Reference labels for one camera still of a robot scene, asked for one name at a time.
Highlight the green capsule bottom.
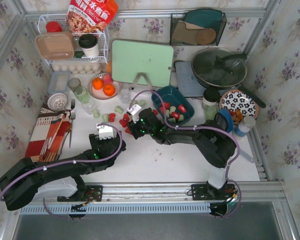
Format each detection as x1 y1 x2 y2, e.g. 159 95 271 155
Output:
165 109 170 118

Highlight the red capsule bottom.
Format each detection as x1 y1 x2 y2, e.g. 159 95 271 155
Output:
160 102 171 109

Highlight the green capsule cluster lid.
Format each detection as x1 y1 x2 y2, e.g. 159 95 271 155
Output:
169 106 176 113

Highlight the green capsule cluster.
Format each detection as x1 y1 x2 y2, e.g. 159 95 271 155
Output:
178 114 185 122

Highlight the red capsule number two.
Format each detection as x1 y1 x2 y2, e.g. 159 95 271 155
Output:
178 104 187 113

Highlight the teal plastic storage basket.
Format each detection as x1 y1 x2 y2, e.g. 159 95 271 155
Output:
151 85 195 126

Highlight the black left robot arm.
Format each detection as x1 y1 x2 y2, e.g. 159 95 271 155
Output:
0 134 126 211

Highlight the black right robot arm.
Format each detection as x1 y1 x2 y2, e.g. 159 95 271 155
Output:
127 105 240 190

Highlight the white strainer basket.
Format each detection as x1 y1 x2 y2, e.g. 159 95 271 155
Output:
47 93 68 112

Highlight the clear glass tumbler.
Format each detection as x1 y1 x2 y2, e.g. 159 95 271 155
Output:
118 83 132 104

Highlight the clear glass near rack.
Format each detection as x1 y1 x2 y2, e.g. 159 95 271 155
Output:
81 97 95 115

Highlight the metal cutting board stand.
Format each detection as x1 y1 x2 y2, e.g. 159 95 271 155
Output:
130 72 155 91

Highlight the metal fork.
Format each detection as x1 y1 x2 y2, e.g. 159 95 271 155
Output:
69 98 76 148

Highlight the orange right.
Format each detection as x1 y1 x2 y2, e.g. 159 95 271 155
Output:
103 84 116 97

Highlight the striped kitchen towel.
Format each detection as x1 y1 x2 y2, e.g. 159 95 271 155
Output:
25 104 71 162

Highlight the fruit plate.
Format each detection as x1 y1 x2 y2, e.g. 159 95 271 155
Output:
87 73 123 100

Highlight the grey induction cooker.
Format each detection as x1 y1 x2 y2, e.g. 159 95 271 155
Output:
174 60 205 98

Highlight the green ribbed glass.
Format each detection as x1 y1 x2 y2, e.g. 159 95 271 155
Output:
74 86 90 104

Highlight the peach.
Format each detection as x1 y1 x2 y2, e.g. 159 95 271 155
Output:
102 73 113 85

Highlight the green glass tumbler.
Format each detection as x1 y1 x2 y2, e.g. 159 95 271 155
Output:
202 103 220 120

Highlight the orange left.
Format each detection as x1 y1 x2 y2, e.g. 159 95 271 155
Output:
92 77 104 90

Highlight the green cutting board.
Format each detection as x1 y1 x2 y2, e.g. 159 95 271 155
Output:
111 39 174 87

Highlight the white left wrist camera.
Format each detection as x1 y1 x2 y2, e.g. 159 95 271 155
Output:
96 123 115 140

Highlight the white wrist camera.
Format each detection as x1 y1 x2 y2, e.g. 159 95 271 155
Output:
96 123 115 140
127 104 142 117

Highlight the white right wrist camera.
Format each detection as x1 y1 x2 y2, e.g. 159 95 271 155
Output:
127 104 142 117

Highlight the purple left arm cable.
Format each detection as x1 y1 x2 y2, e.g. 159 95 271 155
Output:
0 122 123 221

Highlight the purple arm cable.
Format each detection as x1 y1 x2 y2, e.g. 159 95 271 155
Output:
129 89 242 218
0 122 123 221

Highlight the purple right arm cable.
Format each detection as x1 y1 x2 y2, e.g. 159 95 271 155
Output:
129 89 242 218

